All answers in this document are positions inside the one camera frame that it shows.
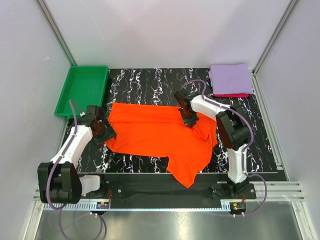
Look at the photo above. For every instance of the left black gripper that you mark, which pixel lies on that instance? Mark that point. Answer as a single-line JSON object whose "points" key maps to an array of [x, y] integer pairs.
{"points": [[109, 133]]}

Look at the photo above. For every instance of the left small circuit board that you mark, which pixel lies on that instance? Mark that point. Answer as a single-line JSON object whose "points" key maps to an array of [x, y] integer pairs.
{"points": [[103, 205]]}

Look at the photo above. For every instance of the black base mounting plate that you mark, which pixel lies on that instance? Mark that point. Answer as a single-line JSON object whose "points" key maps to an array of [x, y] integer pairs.
{"points": [[161, 191]]}

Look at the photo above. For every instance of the folded purple t shirt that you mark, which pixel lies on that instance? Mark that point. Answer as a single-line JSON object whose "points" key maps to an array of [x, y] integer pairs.
{"points": [[230, 79]]}

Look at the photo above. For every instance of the right small circuit board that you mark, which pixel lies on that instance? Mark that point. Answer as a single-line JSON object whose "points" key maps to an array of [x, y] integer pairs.
{"points": [[238, 206]]}

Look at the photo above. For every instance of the folded pink t shirt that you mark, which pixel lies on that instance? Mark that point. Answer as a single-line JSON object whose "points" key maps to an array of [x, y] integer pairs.
{"points": [[237, 95]]}

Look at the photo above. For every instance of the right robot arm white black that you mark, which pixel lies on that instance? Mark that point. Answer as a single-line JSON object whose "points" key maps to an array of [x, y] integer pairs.
{"points": [[234, 131]]}

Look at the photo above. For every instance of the small circuit board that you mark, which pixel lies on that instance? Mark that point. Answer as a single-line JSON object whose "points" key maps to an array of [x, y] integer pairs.
{"points": [[103, 205], [238, 206]]}

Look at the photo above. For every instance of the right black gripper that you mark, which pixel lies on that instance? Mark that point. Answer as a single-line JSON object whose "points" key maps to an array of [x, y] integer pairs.
{"points": [[189, 123]]}

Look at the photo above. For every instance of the aluminium frame rail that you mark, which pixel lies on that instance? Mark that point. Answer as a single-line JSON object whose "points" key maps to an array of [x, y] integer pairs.
{"points": [[266, 192]]}

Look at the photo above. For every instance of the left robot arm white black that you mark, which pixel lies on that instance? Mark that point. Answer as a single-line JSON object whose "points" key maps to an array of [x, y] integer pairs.
{"points": [[58, 180]]}

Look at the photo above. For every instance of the green plastic bin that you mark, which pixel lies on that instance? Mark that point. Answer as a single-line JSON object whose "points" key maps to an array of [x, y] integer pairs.
{"points": [[85, 85]]}

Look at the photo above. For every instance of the orange t shirt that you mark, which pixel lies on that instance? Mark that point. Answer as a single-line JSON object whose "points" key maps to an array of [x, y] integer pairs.
{"points": [[159, 131]]}

